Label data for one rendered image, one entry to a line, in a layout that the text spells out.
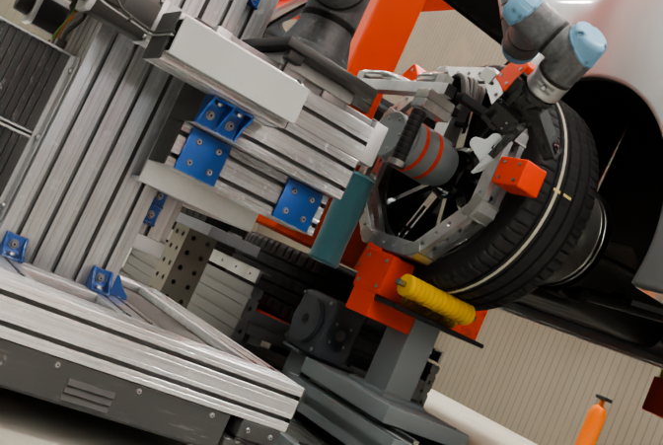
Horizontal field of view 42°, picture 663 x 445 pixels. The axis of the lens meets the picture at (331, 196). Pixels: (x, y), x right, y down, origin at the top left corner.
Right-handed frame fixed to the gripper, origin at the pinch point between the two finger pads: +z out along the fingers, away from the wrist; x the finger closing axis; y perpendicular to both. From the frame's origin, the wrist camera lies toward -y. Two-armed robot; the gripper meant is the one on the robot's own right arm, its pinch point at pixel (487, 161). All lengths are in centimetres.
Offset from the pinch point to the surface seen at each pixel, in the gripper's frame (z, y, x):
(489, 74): 12, 15, -47
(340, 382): 79, -13, 6
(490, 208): 23.1, -8.5, -20.1
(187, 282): 105, 39, -1
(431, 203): 47, 3, -36
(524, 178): 10.6, -8.8, -20.8
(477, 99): 10.0, 12.3, -31.0
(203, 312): 129, 32, -16
